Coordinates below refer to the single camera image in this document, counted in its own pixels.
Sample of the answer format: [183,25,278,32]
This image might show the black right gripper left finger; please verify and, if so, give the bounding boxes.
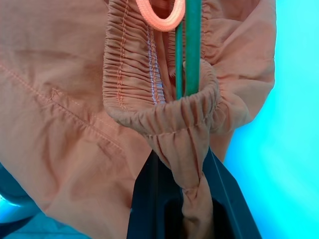
[126,149,185,239]

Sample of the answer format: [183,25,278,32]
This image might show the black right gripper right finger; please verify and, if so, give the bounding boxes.
[199,146,263,239]

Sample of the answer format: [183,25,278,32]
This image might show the orange shorts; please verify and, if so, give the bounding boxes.
[0,0,277,239]

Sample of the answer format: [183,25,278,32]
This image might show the green wire hanger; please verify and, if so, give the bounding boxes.
[173,0,202,100]

